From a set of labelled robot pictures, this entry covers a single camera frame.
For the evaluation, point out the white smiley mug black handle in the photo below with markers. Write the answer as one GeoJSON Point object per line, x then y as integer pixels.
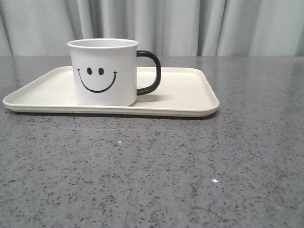
{"type": "Point", "coordinates": [105, 71]}

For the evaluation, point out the cream rectangular plastic tray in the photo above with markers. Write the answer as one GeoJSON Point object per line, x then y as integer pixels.
{"type": "Point", "coordinates": [183, 92]}

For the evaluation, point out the pale grey pleated curtain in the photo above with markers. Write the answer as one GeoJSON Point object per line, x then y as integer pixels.
{"type": "Point", "coordinates": [168, 28]}

